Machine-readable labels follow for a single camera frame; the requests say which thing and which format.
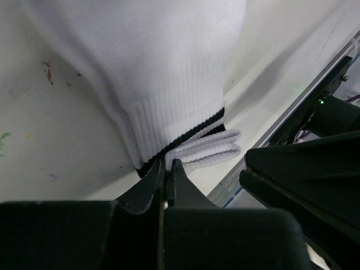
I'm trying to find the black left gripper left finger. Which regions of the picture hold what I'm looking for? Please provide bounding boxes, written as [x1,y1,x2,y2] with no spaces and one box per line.
[112,159,162,215]

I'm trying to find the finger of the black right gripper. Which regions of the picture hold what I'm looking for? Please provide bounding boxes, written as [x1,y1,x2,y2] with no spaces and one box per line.
[245,131,359,197]
[239,170,359,253]

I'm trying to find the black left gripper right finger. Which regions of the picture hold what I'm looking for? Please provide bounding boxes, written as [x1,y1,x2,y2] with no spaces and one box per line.
[165,159,217,209]

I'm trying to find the white sock black stripes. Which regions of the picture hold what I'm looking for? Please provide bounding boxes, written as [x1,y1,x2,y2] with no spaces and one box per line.
[22,1,246,177]

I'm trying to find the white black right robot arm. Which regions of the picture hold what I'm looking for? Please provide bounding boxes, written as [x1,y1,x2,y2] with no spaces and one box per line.
[240,97,359,256]

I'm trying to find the aluminium rail frame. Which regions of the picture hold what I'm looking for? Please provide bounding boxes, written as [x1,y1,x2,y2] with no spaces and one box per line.
[207,33,359,209]

